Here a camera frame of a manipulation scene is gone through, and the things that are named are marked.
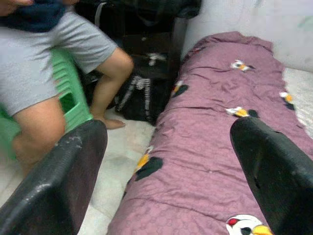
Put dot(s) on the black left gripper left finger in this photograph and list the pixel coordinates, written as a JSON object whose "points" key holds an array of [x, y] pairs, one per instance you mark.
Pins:
{"points": [[53, 183]]}

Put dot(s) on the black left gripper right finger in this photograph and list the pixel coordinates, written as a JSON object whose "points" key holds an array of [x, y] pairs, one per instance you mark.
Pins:
{"points": [[281, 183]]}

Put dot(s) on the purple cartoon print duvet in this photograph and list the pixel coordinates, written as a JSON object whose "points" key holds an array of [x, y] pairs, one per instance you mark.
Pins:
{"points": [[207, 147]]}

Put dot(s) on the white quilted mattress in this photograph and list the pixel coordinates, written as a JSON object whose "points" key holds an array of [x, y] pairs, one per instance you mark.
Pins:
{"points": [[303, 93]]}

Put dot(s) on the green plastic stool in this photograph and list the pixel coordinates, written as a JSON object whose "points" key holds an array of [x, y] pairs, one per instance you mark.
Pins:
{"points": [[71, 85]]}

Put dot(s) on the black bag with white lettering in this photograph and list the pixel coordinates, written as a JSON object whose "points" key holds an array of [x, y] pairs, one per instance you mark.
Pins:
{"points": [[137, 107]]}

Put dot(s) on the person in grey shorts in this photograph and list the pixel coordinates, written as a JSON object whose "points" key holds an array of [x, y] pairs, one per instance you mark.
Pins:
{"points": [[24, 73]]}

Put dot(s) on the small white item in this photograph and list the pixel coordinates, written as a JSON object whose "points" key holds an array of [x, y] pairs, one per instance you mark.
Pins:
{"points": [[156, 58]]}

